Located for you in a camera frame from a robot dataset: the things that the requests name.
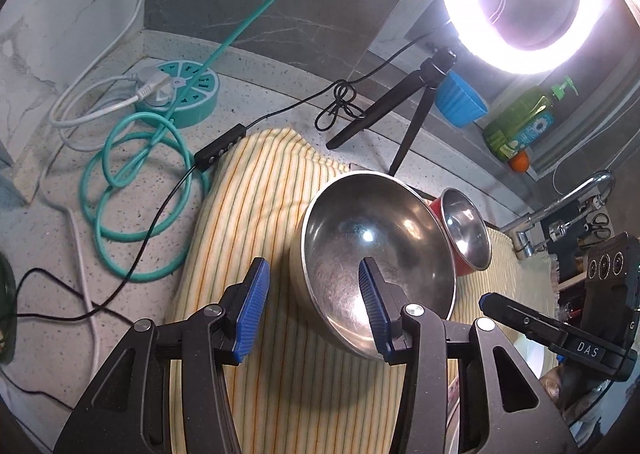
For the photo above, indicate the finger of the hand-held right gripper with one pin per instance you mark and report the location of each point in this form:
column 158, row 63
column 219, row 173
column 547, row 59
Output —
column 520, row 321

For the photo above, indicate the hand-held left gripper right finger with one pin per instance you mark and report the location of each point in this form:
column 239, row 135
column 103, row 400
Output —
column 372, row 304

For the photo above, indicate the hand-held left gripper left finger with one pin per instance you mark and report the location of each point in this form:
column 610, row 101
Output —
column 252, row 304

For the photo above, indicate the gold-sided steel bowl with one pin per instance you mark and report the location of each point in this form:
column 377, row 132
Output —
column 350, row 234

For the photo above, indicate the red-sided steel bowl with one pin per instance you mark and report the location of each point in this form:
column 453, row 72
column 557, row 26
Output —
column 465, row 234

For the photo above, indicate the chrome faucet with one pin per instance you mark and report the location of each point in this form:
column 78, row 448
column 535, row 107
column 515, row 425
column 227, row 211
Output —
column 550, row 206

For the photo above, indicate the yellow striped cloth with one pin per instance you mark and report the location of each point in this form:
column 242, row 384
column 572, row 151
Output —
column 260, row 194

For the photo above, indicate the orange fruit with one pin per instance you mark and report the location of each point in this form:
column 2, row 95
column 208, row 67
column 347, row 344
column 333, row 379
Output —
column 520, row 161

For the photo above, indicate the black inline remote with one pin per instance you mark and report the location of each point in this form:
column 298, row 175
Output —
column 220, row 144

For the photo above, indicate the green dish soap bottle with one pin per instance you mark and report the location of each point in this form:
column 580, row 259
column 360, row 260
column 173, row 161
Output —
column 525, row 124

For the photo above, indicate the black tripod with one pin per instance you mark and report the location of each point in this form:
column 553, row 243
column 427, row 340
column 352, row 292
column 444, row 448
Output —
column 417, row 99

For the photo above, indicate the blue ribbed cup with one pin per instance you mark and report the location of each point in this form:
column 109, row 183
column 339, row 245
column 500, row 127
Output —
column 457, row 101

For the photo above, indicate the teal round power strip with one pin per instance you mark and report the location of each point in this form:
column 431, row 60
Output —
column 195, row 84

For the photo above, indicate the dark green object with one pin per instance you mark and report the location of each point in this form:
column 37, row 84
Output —
column 6, row 309

